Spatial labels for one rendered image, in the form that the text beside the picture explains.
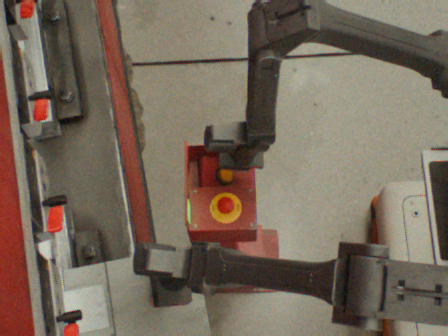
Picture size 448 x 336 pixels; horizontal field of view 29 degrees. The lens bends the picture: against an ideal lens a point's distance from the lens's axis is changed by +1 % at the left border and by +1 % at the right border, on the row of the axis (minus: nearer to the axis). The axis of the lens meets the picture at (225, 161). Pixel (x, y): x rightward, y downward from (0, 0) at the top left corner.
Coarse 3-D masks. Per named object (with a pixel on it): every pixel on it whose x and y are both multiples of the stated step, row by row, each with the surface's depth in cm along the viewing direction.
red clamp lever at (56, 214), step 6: (48, 198) 145; (54, 198) 145; (60, 198) 145; (66, 198) 146; (42, 204) 146; (48, 204) 145; (54, 204) 144; (60, 204) 145; (66, 204) 146; (54, 210) 142; (60, 210) 142; (48, 216) 141; (54, 216) 140; (60, 216) 141; (48, 222) 140; (54, 222) 139; (60, 222) 139; (48, 228) 139; (54, 228) 139; (60, 228) 139
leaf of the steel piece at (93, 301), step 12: (84, 288) 167; (96, 288) 167; (72, 300) 166; (84, 300) 166; (96, 300) 166; (84, 312) 165; (96, 312) 165; (108, 312) 163; (84, 324) 164; (96, 324) 164; (108, 324) 164
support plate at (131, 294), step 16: (64, 272) 168; (80, 272) 168; (96, 272) 168; (112, 272) 168; (128, 272) 168; (80, 288) 167; (112, 288) 167; (128, 288) 167; (144, 288) 166; (112, 304) 166; (128, 304) 166; (144, 304) 165; (192, 304) 165; (128, 320) 165; (144, 320) 164; (160, 320) 164; (176, 320) 164; (192, 320) 164
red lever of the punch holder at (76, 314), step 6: (66, 312) 139; (72, 312) 139; (78, 312) 139; (60, 318) 139; (66, 318) 139; (72, 318) 138; (78, 318) 139; (72, 324) 137; (66, 330) 135; (72, 330) 135; (78, 330) 136
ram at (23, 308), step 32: (0, 0) 147; (0, 64) 136; (0, 96) 132; (0, 128) 127; (0, 160) 123; (0, 192) 120; (0, 224) 116; (0, 256) 113; (32, 256) 132; (0, 288) 110; (0, 320) 107; (32, 320) 124
